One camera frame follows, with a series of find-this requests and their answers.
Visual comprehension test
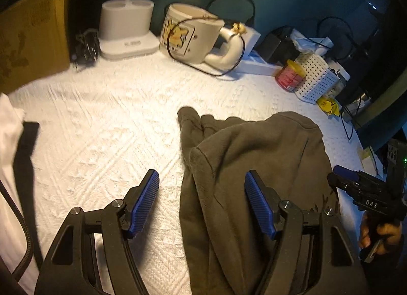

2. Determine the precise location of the dark brown t-shirt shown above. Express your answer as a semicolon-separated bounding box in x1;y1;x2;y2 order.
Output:
177;106;339;294

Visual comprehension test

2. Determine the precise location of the black cable over mug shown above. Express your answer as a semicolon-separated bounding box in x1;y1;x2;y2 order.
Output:
165;15;246;77

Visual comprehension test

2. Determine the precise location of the white crumpled tissue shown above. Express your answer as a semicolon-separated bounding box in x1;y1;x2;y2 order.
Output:
290;29;334;56

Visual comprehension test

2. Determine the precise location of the white usb charger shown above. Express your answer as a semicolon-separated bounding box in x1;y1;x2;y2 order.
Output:
241;27;261;59

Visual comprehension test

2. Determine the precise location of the black coiled cable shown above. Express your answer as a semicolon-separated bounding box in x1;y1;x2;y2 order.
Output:
70;28;102;69

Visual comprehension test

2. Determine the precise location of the tissue pack box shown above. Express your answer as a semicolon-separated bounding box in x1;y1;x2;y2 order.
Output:
357;147;383;177

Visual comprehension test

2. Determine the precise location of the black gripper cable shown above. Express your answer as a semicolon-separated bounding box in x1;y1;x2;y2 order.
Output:
0;180;35;283

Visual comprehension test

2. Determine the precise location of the yellow green curtain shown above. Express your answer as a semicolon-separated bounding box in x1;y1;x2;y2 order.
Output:
354;70;407;129

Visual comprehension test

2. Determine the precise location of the red can yellow lid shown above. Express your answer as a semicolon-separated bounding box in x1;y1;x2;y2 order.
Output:
275;60;306;92

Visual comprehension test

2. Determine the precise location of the cardboard box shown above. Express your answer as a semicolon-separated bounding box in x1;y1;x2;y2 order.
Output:
1;0;70;94

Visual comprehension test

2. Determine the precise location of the white desk lamp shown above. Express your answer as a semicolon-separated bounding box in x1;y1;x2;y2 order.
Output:
98;0;159;60

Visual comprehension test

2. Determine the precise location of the black power adapter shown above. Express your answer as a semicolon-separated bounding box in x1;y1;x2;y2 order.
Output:
256;26;300;66

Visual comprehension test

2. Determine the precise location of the glass jar white lid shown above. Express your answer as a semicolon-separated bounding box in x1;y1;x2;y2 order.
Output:
327;59;351;98

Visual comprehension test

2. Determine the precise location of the white perforated plastic basket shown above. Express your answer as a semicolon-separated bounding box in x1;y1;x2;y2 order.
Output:
295;53;339;104

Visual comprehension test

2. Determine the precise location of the white power strip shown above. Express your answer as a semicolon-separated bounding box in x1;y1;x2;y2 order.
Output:
235;51;282;76

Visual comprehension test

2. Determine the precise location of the white cartoon mug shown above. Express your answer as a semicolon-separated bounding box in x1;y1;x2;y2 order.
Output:
159;3;245;71

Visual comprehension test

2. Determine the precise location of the yellow snack packet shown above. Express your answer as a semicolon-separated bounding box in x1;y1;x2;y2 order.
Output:
317;96;340;117

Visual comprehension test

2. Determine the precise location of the person's right hand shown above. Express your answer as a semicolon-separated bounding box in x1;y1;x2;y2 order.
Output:
359;212;402;255

